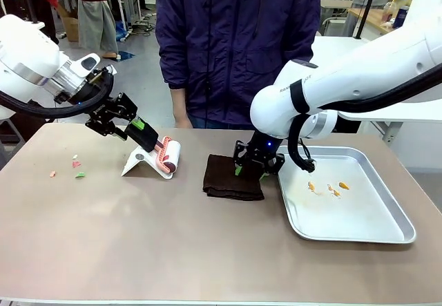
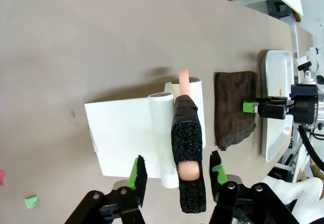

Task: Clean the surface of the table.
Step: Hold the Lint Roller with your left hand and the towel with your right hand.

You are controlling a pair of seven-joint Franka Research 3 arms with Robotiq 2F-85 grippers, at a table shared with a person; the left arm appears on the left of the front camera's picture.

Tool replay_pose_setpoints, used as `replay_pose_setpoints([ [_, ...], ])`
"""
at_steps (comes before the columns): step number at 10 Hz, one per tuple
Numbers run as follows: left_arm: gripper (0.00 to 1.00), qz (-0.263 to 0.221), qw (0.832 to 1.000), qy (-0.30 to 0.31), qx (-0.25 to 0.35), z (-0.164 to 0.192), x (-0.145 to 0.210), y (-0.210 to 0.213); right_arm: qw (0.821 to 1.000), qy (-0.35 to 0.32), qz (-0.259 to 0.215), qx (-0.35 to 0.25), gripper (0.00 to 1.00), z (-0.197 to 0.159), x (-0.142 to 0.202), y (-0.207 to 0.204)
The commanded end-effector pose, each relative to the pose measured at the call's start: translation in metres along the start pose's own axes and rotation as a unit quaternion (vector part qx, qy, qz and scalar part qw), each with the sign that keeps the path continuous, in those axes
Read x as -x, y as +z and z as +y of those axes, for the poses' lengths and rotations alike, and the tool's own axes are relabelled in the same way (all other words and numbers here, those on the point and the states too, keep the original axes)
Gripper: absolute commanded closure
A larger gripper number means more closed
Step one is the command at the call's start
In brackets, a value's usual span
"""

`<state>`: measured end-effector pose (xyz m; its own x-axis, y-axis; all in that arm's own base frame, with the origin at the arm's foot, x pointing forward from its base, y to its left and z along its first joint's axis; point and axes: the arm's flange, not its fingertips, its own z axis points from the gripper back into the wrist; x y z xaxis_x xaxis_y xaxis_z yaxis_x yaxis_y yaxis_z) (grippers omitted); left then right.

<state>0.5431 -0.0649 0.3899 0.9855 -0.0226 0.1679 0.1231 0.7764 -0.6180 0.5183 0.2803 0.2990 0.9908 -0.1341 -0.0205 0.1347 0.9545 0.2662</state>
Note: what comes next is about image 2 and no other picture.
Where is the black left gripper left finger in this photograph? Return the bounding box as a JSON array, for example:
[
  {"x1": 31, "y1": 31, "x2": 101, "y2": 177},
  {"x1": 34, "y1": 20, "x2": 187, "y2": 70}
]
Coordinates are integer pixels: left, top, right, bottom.
[{"x1": 64, "y1": 155, "x2": 149, "y2": 224}]

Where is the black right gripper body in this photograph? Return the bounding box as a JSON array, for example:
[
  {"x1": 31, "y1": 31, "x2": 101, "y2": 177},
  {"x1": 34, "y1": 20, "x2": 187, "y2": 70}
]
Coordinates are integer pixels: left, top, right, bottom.
[{"x1": 287, "y1": 83, "x2": 319, "y2": 124}]

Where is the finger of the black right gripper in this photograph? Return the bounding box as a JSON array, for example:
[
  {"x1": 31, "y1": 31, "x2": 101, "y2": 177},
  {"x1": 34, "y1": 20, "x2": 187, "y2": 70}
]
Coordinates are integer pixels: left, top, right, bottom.
[
  {"x1": 255, "y1": 96, "x2": 294, "y2": 106},
  {"x1": 242, "y1": 101, "x2": 289, "y2": 120}
]

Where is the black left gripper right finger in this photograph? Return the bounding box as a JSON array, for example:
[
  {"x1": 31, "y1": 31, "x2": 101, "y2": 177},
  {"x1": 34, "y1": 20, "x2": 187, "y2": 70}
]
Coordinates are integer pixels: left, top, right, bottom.
[{"x1": 209, "y1": 150, "x2": 301, "y2": 224}]

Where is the dark brown cloth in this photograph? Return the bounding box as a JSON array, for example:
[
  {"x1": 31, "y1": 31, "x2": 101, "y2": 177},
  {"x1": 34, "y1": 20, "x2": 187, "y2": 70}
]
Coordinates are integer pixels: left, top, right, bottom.
[{"x1": 214, "y1": 70, "x2": 258, "y2": 152}]

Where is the lint roller with peach handle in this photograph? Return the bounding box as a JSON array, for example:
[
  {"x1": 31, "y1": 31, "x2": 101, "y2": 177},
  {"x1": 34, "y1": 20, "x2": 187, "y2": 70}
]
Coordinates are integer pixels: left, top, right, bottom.
[{"x1": 165, "y1": 68, "x2": 208, "y2": 214}]

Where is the silver metal tray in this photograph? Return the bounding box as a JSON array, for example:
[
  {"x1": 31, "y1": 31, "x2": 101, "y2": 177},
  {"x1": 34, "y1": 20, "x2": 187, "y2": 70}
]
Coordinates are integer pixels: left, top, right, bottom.
[{"x1": 259, "y1": 49, "x2": 296, "y2": 163}]

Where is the white folded roller stand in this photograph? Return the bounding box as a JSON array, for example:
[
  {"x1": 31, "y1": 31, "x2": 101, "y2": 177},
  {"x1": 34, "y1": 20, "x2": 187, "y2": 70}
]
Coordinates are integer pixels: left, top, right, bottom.
[{"x1": 84, "y1": 92, "x2": 180, "y2": 189}]

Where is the green paper scrap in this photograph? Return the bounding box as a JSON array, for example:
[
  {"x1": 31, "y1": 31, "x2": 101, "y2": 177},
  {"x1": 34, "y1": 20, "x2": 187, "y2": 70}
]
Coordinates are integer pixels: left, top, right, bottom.
[{"x1": 24, "y1": 195, "x2": 39, "y2": 210}]

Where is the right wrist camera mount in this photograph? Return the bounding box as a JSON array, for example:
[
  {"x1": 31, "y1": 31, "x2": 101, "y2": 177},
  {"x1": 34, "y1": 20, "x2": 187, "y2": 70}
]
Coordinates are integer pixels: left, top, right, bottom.
[{"x1": 294, "y1": 47, "x2": 320, "y2": 85}]

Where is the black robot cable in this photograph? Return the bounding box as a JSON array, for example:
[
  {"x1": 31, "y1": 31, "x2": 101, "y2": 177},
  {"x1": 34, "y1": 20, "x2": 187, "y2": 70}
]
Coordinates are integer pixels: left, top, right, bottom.
[{"x1": 298, "y1": 124, "x2": 324, "y2": 172}]

